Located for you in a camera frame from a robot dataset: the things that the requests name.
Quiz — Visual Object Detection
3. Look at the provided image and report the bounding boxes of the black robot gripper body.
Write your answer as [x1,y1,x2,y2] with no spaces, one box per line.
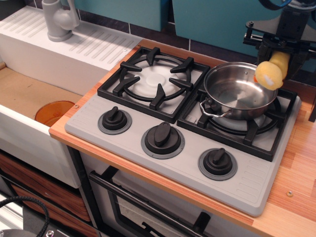
[243,8,316,53]

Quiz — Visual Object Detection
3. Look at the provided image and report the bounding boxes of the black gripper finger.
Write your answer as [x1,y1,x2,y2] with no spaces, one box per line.
[257,42,272,65]
[285,50,309,80]

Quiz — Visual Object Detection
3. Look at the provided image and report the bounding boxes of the yellow stuffed duck toy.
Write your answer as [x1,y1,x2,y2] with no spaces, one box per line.
[254,51,290,90]

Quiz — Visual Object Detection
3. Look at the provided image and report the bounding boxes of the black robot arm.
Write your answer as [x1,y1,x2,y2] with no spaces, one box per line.
[243,0,316,79]

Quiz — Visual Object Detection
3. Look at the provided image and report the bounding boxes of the stainless steel pot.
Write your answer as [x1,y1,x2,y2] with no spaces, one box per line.
[199,62,278,120]

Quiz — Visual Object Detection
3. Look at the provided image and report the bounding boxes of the black right stove knob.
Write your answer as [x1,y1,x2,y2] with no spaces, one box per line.
[198,148,237,181]

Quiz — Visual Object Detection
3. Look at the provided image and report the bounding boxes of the black stove knob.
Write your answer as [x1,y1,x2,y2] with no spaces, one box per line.
[141,121,185,159]
[198,148,237,181]
[98,106,132,135]

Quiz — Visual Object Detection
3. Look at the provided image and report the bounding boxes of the grey toy stove top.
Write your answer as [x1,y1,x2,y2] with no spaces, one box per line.
[64,46,302,218]

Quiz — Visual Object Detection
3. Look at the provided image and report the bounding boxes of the black middle stove knob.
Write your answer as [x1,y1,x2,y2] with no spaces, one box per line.
[141,121,185,159]

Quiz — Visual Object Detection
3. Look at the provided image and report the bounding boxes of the black left stove knob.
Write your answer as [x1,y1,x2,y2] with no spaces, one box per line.
[98,106,132,135]

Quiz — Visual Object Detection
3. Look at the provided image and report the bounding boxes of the black right burner grate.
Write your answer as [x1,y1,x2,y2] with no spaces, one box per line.
[177,85,300,161]

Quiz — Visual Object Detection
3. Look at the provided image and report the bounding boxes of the black burner grate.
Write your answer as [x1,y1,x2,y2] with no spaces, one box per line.
[177,85,300,161]
[97,47,210,123]

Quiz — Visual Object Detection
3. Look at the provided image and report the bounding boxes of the black left burner grate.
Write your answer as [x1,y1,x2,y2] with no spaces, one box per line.
[97,47,210,123]

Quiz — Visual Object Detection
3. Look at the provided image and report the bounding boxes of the grey toy faucet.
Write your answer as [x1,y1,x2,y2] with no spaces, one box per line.
[42,0,80,42]

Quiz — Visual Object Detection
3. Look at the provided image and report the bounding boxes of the oven door with window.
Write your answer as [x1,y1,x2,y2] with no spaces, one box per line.
[80,152,266,237]

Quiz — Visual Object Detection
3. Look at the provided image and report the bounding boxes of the white toy sink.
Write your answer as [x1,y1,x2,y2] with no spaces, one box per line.
[0,6,141,188]

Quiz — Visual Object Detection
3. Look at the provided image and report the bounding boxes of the wooden drawer front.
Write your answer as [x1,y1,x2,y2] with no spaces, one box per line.
[0,151,98,237]

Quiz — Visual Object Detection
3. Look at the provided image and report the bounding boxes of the black oven door handle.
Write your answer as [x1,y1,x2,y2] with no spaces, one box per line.
[88,165,212,237]

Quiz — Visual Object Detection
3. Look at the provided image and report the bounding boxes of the black braided foreground cable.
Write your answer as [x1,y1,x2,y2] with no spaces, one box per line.
[0,196,50,237]

